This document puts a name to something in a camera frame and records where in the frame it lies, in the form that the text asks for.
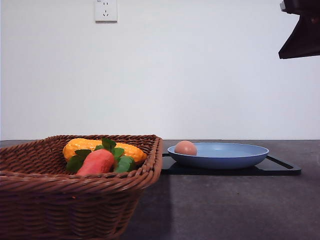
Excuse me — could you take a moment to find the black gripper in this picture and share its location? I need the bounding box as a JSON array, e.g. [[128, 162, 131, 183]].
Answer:
[[278, 0, 320, 59]]

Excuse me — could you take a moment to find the blue round plate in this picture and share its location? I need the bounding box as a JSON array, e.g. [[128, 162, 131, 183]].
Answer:
[[167, 142, 269, 170]]

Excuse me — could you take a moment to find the brown egg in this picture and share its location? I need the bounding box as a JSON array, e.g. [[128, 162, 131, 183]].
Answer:
[[174, 140, 197, 156]]

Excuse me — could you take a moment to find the brown woven wicker basket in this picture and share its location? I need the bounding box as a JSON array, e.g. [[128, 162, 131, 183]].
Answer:
[[0, 134, 163, 240]]

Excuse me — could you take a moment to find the black flat tray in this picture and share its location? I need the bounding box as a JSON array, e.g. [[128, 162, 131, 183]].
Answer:
[[161, 153, 302, 175]]

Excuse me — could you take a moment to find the yellow toy corn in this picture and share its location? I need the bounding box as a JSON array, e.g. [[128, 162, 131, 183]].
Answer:
[[63, 138, 147, 163]]

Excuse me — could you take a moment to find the orange toy carrot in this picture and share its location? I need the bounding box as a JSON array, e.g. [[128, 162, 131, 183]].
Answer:
[[76, 149, 115, 176]]

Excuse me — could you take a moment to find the white wall power socket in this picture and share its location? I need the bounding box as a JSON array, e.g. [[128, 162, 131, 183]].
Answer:
[[94, 0, 118, 24]]

